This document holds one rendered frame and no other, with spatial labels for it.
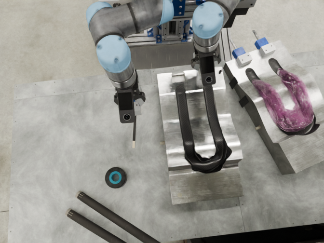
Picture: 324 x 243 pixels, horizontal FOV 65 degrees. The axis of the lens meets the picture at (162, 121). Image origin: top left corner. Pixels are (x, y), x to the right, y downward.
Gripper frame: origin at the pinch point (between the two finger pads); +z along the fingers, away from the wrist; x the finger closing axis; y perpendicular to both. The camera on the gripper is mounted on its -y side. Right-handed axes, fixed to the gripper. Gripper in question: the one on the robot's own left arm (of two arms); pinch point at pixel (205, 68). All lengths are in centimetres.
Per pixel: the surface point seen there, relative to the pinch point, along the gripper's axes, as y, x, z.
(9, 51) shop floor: 66, 147, 84
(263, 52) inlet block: 5.8, -25.0, 10.8
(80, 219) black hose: -49, 52, -4
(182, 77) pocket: -0.4, 9.1, 6.3
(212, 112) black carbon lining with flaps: -16.5, -0.4, 3.9
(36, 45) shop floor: 69, 125, 88
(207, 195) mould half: -46.6, 5.9, 0.4
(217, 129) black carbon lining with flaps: -23.6, -1.2, 0.6
